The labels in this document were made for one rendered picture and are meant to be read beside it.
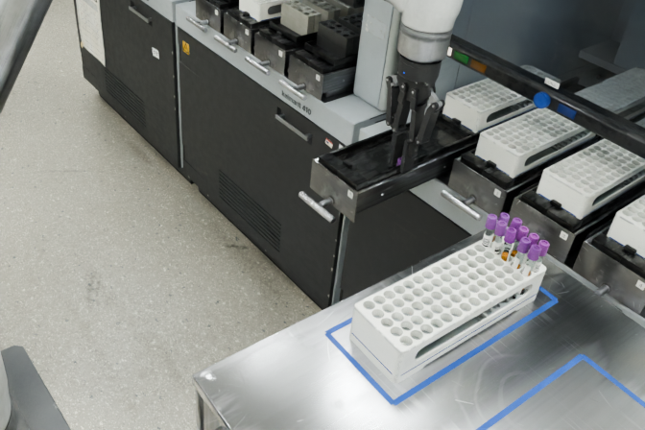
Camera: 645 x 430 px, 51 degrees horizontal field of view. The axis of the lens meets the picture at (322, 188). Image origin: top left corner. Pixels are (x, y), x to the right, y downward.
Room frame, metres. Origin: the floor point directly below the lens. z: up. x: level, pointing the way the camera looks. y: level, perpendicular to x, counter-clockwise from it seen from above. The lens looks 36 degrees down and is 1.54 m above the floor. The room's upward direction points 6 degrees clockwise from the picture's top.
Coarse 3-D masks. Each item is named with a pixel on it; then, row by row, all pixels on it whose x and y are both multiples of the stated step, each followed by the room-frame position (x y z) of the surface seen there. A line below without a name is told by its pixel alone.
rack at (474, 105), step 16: (448, 96) 1.32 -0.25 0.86; (464, 96) 1.33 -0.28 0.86; (480, 96) 1.34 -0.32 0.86; (496, 96) 1.35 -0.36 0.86; (512, 96) 1.37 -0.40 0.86; (448, 112) 1.32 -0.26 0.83; (464, 112) 1.29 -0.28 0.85; (480, 112) 1.26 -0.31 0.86; (496, 112) 1.38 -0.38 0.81; (512, 112) 1.35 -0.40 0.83; (480, 128) 1.27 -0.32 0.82
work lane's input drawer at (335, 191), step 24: (456, 120) 1.29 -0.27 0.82; (360, 144) 1.17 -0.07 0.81; (384, 144) 1.20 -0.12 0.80; (432, 144) 1.22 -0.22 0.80; (456, 144) 1.21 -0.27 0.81; (312, 168) 1.11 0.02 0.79; (336, 168) 1.07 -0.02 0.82; (360, 168) 1.10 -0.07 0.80; (384, 168) 1.11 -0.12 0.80; (432, 168) 1.15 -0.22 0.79; (336, 192) 1.05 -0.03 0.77; (360, 192) 1.01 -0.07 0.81; (384, 192) 1.06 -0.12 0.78
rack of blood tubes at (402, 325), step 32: (448, 256) 0.77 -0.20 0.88; (480, 256) 0.78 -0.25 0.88; (512, 256) 0.79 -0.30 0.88; (416, 288) 0.69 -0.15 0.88; (448, 288) 0.70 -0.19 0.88; (480, 288) 0.71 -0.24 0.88; (512, 288) 0.72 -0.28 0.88; (352, 320) 0.65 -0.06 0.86; (384, 320) 0.63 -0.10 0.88; (416, 320) 0.64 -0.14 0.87; (448, 320) 0.65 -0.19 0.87; (480, 320) 0.70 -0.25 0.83; (384, 352) 0.60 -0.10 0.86; (416, 352) 0.59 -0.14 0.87
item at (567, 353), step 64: (320, 320) 0.67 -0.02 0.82; (512, 320) 0.71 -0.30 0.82; (576, 320) 0.73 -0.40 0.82; (256, 384) 0.55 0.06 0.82; (320, 384) 0.56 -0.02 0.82; (384, 384) 0.57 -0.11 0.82; (448, 384) 0.58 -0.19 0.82; (512, 384) 0.60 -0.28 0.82; (576, 384) 0.61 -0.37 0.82; (640, 384) 0.62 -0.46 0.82
